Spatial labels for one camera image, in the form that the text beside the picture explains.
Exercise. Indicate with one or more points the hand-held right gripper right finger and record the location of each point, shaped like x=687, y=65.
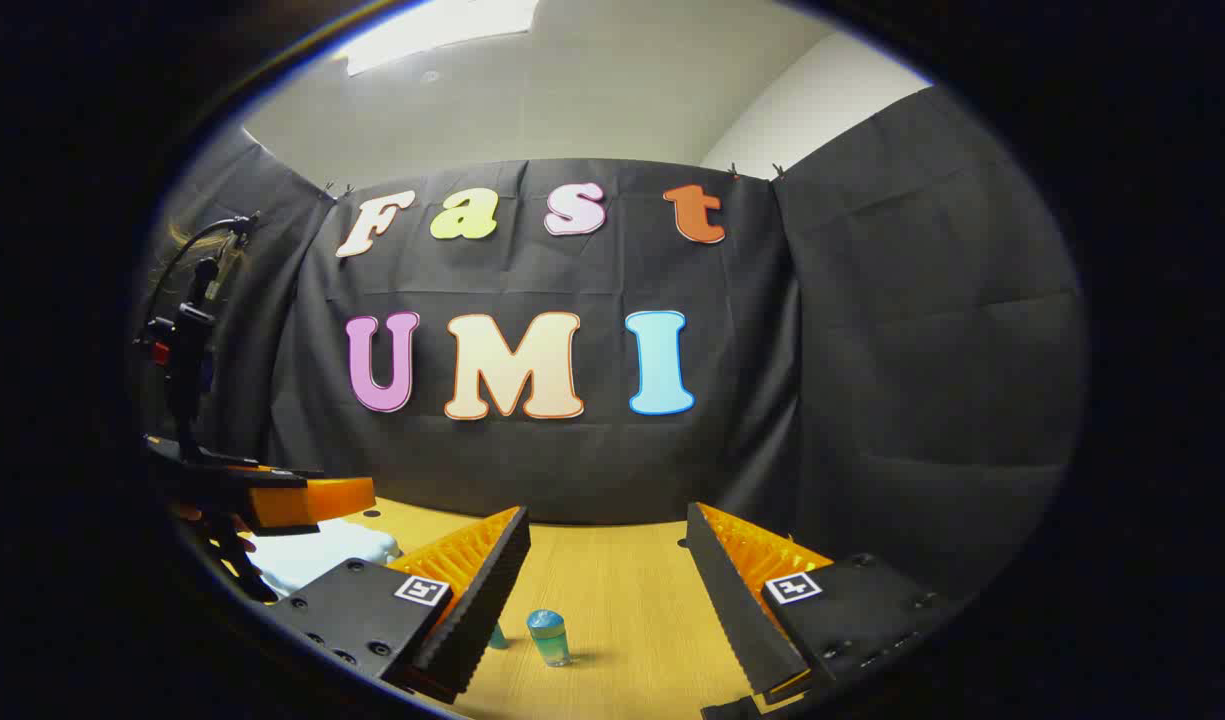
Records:
x=732, y=610

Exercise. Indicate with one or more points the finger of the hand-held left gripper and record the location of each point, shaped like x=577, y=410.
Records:
x=222, y=560
x=312, y=500

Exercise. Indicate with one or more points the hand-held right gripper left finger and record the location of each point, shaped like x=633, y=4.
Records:
x=477, y=600

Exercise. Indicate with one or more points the teal squeeze tube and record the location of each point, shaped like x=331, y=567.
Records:
x=497, y=636

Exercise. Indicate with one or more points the light blue suitcase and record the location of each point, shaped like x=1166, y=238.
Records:
x=322, y=560

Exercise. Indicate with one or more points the blue cap glass bottle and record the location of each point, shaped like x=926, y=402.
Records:
x=549, y=640

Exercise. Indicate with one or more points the ceiling light panel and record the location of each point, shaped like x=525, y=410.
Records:
x=442, y=30

